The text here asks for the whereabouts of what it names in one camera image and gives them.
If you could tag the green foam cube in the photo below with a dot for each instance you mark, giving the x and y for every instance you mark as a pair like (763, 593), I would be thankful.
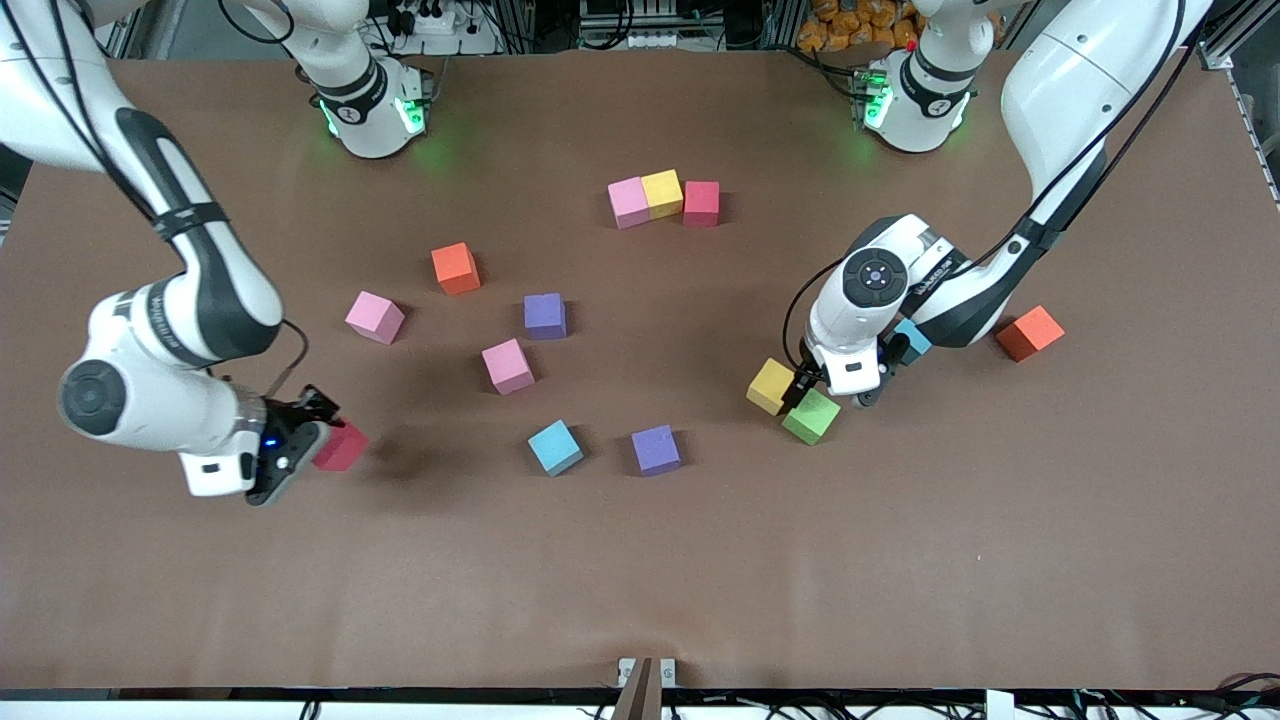
(812, 418)

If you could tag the pink foam cube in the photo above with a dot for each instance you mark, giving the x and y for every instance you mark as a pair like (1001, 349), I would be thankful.
(629, 202)
(375, 317)
(508, 366)

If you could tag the blue foam cube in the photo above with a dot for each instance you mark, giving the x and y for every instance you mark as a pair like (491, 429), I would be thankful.
(555, 447)
(915, 335)

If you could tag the orange foam cube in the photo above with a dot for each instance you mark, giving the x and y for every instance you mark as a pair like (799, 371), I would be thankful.
(455, 268)
(1030, 333)

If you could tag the yellow foam cube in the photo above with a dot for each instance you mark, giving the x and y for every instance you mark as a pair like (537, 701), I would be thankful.
(770, 385)
(662, 193)

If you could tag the purple foam cube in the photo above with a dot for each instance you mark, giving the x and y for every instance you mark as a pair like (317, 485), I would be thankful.
(545, 316)
(656, 450)

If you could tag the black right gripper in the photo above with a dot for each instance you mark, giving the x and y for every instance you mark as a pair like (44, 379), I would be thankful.
(291, 424)

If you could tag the orange packets pile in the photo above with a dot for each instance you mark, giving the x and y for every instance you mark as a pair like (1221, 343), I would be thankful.
(850, 25)

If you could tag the brown paper table cover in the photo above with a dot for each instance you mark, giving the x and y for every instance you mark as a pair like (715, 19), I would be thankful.
(640, 560)

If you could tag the aluminium frame profile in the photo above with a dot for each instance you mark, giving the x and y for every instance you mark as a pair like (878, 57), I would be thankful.
(1240, 35)

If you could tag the perforated aluminium side rail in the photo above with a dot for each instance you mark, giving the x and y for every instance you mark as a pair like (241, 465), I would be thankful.
(1256, 135)

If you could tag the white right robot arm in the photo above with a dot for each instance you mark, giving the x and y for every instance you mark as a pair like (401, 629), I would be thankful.
(150, 400)

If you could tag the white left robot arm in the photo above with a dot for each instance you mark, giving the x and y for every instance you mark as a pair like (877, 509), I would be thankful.
(860, 330)

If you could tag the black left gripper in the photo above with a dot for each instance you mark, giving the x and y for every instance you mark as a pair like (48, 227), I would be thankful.
(806, 379)

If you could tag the red foam cube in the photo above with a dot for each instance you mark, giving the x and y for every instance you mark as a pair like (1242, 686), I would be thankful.
(701, 203)
(343, 447)

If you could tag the grey metal table bracket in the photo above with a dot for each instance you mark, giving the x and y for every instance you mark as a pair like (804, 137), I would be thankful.
(668, 672)

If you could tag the brown wooden strip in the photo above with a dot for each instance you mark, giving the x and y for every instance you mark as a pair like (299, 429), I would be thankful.
(640, 695)

